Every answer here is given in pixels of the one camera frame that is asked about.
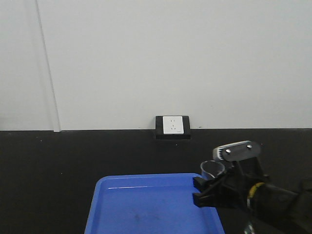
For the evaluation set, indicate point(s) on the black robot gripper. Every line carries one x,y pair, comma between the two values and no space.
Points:
233,188

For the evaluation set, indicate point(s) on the clear glass beaker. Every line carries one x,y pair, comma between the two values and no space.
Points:
211,169

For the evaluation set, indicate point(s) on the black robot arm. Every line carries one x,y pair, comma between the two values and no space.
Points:
287,211

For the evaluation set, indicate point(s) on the blue plastic tray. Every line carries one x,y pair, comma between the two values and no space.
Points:
149,204

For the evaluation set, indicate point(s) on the black socket mounting box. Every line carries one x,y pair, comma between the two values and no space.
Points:
161,136

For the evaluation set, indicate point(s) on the white wall power socket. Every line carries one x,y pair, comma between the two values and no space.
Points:
173,125

